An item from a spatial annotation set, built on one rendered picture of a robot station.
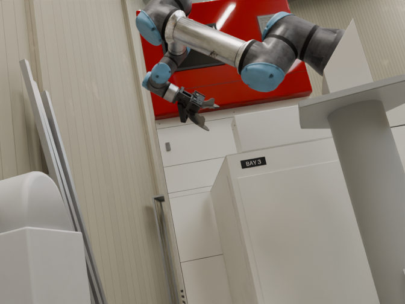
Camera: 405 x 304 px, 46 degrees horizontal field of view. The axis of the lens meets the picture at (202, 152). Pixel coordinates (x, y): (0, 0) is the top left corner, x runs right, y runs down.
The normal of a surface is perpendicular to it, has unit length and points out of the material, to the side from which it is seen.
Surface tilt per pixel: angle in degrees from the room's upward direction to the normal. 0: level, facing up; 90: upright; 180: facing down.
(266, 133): 90
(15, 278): 90
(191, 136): 90
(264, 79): 143
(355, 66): 90
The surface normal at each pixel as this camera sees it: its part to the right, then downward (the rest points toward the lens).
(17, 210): -0.30, -0.37
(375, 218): -0.62, -0.09
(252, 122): 0.07, -0.29
